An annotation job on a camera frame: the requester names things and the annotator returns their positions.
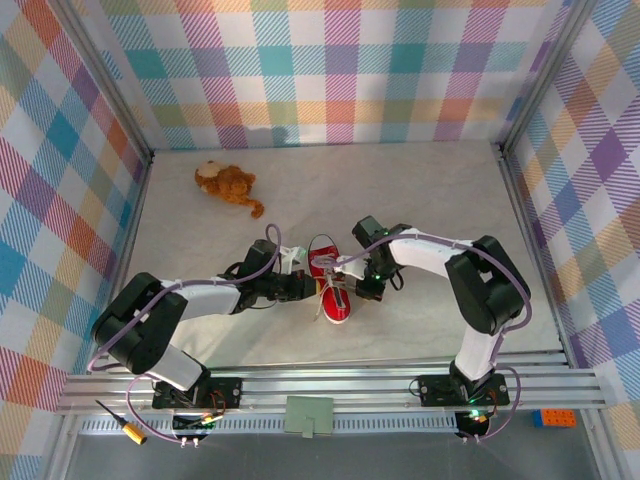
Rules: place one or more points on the white shoelace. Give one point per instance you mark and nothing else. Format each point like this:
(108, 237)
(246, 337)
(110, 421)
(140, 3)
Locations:
(320, 261)

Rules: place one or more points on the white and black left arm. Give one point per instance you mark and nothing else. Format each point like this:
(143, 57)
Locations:
(145, 320)

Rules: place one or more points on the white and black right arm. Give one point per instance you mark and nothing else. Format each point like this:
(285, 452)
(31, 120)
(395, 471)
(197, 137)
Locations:
(480, 285)

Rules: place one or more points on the red canvas sneaker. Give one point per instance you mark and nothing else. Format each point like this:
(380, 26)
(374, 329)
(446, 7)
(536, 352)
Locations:
(337, 307)

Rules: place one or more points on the brown plush monkey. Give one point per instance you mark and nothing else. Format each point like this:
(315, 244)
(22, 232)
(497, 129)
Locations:
(227, 185)

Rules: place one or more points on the green flat plate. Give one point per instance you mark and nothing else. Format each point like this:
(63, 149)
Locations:
(307, 412)

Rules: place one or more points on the orange and blue toy brick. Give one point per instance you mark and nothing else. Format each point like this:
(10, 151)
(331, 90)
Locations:
(555, 419)

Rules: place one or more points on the aluminium table rail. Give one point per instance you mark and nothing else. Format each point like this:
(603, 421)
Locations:
(350, 380)

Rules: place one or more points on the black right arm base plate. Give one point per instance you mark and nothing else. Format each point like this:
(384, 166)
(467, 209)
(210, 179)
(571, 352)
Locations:
(435, 390)

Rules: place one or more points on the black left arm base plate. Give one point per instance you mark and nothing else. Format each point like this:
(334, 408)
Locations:
(225, 392)

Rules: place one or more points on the aluminium side rail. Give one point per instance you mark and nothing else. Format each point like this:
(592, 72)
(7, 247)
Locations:
(535, 250)

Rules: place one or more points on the aluminium frame post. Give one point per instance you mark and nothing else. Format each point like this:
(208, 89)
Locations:
(107, 85)
(545, 80)

